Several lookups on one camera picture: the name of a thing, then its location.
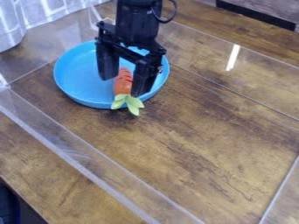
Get white grey checked curtain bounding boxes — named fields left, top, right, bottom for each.
left=0, top=0, right=109, bottom=53

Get clear acrylic enclosure wall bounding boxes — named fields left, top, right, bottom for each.
left=0, top=0, right=299, bottom=224

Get dark wooden furniture edge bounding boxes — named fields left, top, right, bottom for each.
left=216, top=0, right=296, bottom=32

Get orange toy carrot green leaves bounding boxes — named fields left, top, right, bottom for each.
left=111, top=67, right=145, bottom=116

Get blue round plastic tray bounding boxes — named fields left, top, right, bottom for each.
left=52, top=39, right=171, bottom=110

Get black cable loop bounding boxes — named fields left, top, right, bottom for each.
left=151, top=0, right=179, bottom=25

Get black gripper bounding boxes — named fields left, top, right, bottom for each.
left=96, top=0, right=165, bottom=97

